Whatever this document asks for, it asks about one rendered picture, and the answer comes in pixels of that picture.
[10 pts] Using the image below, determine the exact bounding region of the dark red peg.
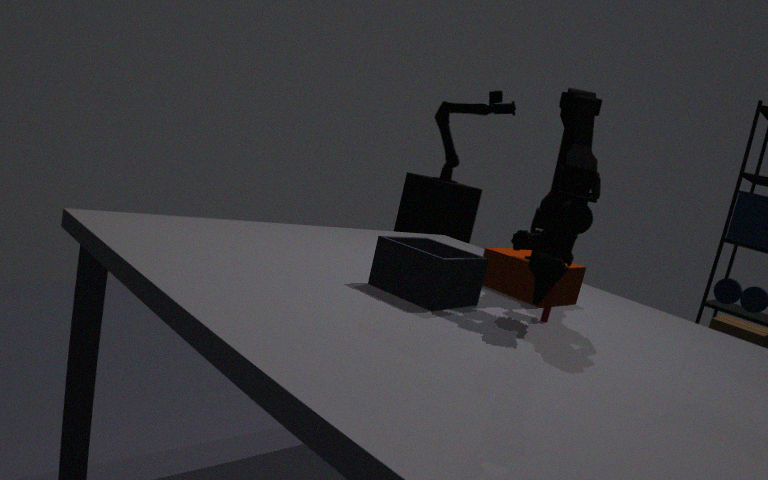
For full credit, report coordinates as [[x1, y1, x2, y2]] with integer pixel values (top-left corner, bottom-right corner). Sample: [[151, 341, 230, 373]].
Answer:
[[541, 284, 558, 323]]

